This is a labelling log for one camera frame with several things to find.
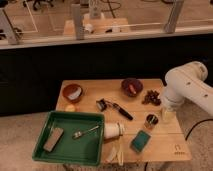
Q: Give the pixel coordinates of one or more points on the black handled peeler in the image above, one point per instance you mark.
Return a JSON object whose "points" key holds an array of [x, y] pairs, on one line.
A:
{"points": [[104, 104]]}

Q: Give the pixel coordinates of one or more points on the small dark glass jar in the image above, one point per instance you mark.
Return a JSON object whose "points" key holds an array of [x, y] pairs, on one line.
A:
{"points": [[151, 121]]}

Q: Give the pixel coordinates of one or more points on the small yellow fruit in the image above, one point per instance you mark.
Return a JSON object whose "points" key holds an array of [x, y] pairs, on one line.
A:
{"points": [[70, 108]]}

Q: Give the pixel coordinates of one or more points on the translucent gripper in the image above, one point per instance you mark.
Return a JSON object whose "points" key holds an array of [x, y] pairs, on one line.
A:
{"points": [[167, 114]]}

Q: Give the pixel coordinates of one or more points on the white paper cup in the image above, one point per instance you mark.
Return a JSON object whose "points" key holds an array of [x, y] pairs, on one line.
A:
{"points": [[112, 130]]}

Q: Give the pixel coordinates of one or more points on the brown bowl with white content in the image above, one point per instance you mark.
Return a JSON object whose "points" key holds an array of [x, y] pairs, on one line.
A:
{"points": [[72, 93]]}

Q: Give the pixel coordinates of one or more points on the dark red bowl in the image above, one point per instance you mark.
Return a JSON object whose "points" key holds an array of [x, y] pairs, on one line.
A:
{"points": [[131, 87]]}

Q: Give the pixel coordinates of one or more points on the teal sponge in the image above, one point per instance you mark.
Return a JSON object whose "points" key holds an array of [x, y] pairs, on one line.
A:
{"points": [[140, 141]]}

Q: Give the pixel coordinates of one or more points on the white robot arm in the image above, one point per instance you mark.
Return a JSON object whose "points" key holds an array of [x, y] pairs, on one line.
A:
{"points": [[186, 82]]}

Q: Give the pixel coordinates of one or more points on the green plastic tray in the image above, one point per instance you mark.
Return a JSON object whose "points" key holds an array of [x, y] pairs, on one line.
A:
{"points": [[85, 150]]}

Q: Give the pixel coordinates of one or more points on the metal spoon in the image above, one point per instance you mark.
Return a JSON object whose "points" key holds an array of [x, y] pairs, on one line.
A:
{"points": [[79, 134]]}

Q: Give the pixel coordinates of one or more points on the bunch of dark grapes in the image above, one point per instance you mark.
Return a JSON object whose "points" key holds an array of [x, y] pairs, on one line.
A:
{"points": [[152, 97]]}

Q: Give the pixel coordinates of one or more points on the brown rectangular block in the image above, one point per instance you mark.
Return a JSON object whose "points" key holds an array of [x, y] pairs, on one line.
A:
{"points": [[53, 138]]}

